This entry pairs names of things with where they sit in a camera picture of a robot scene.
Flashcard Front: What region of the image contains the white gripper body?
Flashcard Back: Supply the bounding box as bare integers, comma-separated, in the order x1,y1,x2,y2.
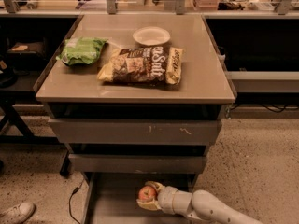
158,186,192,215

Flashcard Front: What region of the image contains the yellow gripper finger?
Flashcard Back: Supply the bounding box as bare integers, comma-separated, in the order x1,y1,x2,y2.
136,199,161,211
145,181,164,193

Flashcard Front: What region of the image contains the red apple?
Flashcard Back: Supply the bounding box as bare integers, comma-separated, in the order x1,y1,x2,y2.
138,186,157,201

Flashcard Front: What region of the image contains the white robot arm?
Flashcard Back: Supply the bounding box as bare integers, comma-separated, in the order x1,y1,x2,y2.
136,181,263,224

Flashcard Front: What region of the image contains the grey open bottom drawer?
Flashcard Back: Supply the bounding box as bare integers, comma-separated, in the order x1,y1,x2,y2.
81,173,193,224

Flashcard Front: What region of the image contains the grey middle drawer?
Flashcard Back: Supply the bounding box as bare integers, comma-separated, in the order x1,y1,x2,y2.
68,154,207,174

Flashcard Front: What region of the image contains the grey drawer cabinet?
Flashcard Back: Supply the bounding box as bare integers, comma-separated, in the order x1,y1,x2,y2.
35,14,235,181

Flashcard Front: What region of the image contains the grey top drawer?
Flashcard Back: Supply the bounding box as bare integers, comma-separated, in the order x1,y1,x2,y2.
49,119,221,146

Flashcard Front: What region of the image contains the brown yellow sea salt bag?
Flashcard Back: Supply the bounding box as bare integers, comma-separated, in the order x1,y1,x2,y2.
97,46,183,85

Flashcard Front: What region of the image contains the white sneaker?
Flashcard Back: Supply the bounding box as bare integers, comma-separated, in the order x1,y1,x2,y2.
0,202,36,224

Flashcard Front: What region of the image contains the white paper bowl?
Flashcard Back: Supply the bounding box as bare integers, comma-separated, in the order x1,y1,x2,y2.
133,26,170,46

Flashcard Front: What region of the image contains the green chip bag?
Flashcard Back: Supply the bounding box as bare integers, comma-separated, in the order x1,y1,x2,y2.
56,37,107,66

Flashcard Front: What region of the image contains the dark box on shelf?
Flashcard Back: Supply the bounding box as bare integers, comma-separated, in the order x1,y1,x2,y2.
7,42,45,58

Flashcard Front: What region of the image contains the black floor cable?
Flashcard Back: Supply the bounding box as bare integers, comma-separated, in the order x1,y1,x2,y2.
68,178,86,224

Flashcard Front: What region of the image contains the black table frame left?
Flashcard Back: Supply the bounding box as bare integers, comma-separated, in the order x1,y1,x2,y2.
0,93,72,176

